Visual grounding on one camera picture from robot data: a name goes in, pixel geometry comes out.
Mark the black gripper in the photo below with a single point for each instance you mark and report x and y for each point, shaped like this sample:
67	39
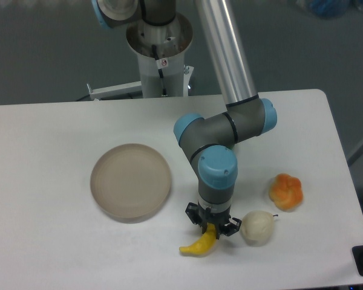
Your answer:
223	222

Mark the yellow toy banana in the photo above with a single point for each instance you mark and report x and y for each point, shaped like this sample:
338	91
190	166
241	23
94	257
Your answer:
203	244

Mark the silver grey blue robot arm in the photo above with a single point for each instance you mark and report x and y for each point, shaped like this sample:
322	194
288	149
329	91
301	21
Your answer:
204	141

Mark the white toy pear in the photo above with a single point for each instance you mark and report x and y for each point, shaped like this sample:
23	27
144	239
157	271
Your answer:
257	227

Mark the orange toy bell pepper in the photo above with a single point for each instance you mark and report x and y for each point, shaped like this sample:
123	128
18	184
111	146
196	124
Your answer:
286	192

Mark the green toy bell pepper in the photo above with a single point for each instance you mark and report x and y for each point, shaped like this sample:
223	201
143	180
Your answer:
232	147

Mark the beige round plate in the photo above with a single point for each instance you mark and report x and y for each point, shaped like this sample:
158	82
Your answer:
131	181

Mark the blue plastic bag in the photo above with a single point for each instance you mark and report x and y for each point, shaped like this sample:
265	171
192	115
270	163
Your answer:
332	9

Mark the white metal frame bracket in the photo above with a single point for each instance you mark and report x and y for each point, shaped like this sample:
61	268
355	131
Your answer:
116	92

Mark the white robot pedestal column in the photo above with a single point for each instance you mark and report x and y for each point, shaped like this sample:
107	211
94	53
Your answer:
160	52

